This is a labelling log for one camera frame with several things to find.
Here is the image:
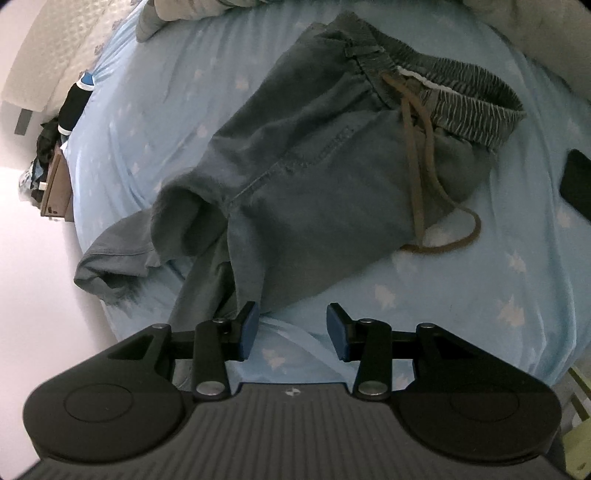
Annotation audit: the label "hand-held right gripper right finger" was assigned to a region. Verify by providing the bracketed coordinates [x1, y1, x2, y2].
[326, 302, 481, 401]

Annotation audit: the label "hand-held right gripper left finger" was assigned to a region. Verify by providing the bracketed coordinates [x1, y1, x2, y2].
[107, 301, 260, 400]

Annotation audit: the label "grey-blue denim pants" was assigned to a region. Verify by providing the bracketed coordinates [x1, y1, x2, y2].
[74, 11, 528, 391]

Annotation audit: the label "pile of dark clothes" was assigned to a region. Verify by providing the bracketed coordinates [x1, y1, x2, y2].
[18, 117, 63, 204]

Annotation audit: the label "brown cardboard box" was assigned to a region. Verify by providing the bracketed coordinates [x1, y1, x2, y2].
[41, 143, 75, 223]

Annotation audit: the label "light blue bed sheet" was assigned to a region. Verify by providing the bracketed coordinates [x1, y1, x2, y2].
[60, 0, 591, 416]

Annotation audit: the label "light green object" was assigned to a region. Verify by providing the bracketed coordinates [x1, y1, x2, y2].
[561, 364, 591, 480]

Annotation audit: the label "black flat object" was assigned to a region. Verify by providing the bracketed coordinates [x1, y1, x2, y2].
[560, 148, 591, 217]

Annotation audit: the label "black and blue garment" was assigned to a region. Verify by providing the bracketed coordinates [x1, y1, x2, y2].
[58, 74, 96, 137]

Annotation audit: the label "grey pillow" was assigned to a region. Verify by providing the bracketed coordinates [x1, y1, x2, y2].
[136, 0, 278, 43]

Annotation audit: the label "white padded headboard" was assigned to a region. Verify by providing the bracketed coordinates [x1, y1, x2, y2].
[0, 0, 126, 112]

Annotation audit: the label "white duvet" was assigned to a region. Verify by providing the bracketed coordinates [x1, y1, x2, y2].
[466, 0, 591, 100]

